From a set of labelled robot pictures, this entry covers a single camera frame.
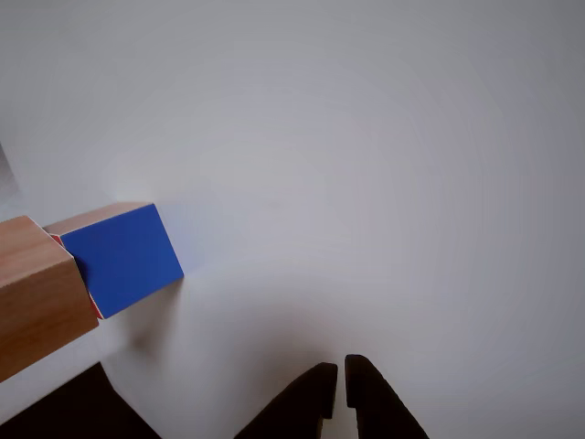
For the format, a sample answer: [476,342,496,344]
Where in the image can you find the wooden cube with green face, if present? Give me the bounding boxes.
[0,214,101,383]

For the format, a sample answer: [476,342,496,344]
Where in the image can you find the wooden cube with marker print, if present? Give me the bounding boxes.
[42,201,186,321]

